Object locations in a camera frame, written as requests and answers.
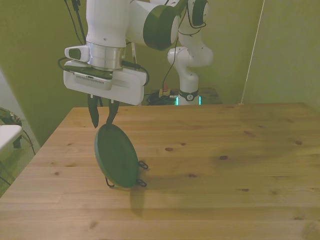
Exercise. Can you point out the white chair seat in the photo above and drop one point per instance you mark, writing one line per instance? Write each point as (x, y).
(7, 136)

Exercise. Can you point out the dark robot mounting platform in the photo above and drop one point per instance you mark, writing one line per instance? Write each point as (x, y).
(210, 95)

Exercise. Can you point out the teal round plate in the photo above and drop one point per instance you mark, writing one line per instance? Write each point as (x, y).
(115, 157)

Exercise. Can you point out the yellow box with red button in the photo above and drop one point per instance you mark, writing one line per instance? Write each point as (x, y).
(165, 90)

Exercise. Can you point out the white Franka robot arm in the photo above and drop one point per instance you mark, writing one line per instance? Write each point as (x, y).
(107, 20)

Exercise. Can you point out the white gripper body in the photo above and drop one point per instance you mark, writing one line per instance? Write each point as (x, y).
(127, 87)

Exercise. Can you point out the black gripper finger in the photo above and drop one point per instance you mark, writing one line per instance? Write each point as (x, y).
(113, 111)
(94, 112)

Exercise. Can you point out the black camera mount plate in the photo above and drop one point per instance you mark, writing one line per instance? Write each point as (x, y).
(80, 68)

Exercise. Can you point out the dark patterned cushion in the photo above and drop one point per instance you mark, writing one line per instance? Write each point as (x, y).
(8, 116)

